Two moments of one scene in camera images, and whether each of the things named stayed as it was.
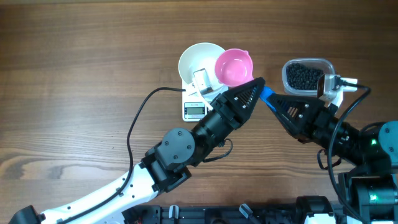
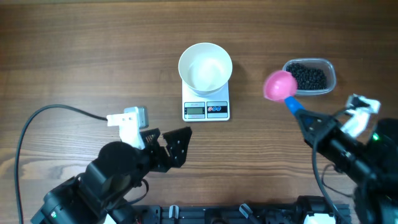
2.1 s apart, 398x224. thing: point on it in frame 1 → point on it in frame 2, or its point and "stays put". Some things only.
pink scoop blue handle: (234, 66) → (280, 86)
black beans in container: (300, 77) stays put
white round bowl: (199, 56) stays put
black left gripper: (242, 112) → (179, 154)
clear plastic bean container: (301, 76) stays put
